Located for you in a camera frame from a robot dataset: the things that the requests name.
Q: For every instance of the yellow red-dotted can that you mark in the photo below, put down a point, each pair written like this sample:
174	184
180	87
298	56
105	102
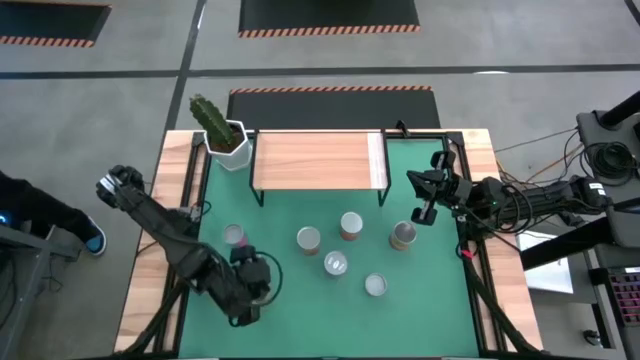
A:
375	284

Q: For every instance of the grey equipment cart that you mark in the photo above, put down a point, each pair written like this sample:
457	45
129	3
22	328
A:
595	130

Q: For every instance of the black aluminium table frame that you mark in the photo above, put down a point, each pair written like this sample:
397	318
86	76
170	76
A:
497	312

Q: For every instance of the black striped-edge floor mat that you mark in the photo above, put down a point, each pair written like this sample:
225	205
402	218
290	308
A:
50	22
325	15
330	107

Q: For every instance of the backlit keyboard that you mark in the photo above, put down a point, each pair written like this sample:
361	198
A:
627	295

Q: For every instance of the person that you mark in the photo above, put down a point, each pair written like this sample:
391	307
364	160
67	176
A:
45	205

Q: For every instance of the blue peas can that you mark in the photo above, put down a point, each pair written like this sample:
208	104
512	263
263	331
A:
335	262

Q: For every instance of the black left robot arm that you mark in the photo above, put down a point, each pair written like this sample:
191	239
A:
160	225

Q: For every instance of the green table mat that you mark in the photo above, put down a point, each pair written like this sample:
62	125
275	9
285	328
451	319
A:
325	320

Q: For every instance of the grey desk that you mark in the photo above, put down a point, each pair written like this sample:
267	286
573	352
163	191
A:
52	247

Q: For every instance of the orange pineapple can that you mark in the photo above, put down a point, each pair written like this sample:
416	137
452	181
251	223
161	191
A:
351	223

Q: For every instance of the black diagonal bar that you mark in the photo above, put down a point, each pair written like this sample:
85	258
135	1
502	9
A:
565	242

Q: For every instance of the orange corn can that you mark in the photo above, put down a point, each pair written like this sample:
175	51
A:
308	238

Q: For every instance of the green cactus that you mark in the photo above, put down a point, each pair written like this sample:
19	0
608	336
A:
212	117

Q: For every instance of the white paper sheet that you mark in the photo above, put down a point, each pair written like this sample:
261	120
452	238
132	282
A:
550	275

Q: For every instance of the orange yellow food can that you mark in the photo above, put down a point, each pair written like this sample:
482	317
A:
403	232

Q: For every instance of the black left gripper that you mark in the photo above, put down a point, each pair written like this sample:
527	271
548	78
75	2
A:
255	282

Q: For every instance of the small black caster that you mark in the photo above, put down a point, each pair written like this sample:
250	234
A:
592	337

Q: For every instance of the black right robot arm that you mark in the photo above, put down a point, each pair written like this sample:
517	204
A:
540	200

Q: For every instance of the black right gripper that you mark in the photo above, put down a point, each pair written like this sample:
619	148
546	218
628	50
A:
452	192

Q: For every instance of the pink chicken soup can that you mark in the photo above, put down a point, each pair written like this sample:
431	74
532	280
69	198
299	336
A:
232	233

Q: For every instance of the small black clamp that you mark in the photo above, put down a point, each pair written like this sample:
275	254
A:
401	127

